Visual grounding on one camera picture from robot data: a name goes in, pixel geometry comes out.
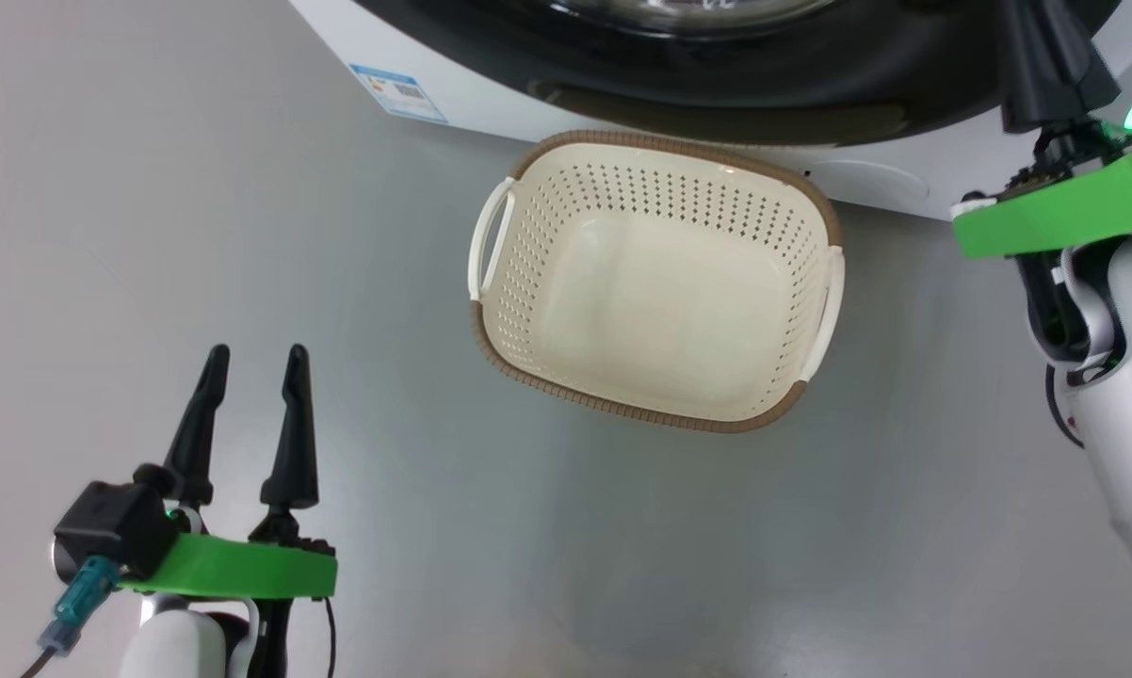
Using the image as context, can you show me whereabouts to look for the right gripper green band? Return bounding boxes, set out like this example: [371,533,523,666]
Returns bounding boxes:
[952,0,1132,260]

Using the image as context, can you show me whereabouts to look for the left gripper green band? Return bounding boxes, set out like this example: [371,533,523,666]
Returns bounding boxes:
[119,344,338,678]

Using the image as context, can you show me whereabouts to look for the washing machine door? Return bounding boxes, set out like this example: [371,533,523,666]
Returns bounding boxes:
[354,0,1123,148]

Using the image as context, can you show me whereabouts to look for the white front-load washing machine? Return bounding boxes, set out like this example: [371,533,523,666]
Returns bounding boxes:
[288,0,1132,222]

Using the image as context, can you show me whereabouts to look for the round white filter cover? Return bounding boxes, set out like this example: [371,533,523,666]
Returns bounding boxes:
[801,158,931,203]

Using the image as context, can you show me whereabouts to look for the blue energy label sticker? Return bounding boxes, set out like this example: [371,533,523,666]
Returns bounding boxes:
[348,63,449,125]

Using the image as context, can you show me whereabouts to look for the cream perforated laundry basket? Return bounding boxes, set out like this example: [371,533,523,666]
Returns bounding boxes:
[468,130,847,434]

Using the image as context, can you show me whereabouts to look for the teal left camera cable plug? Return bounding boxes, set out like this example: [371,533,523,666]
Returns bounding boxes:
[39,556,120,655]

